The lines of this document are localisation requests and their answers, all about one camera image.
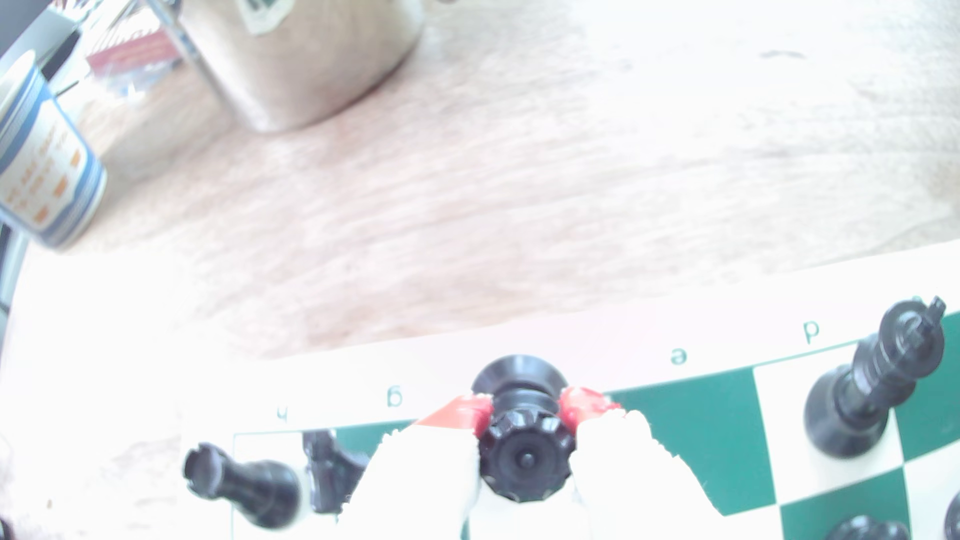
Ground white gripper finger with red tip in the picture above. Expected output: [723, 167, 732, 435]
[337, 395, 495, 540]
[558, 386, 732, 540]

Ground black knight chess piece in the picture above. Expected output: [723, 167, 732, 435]
[302, 429, 370, 516]

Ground green white chess mat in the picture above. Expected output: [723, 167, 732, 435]
[176, 238, 960, 540]

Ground black rook chess piece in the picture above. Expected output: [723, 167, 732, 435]
[183, 442, 303, 530]

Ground black pawn chess piece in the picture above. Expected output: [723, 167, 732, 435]
[827, 491, 960, 540]

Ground black king chess piece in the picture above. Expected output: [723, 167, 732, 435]
[804, 296, 948, 460]

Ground blue white paper cup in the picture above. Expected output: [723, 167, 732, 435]
[0, 51, 108, 250]

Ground red white packaging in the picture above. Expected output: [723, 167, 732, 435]
[78, 22, 189, 99]

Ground steel jug with handle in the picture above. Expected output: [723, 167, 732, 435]
[146, 0, 429, 135]

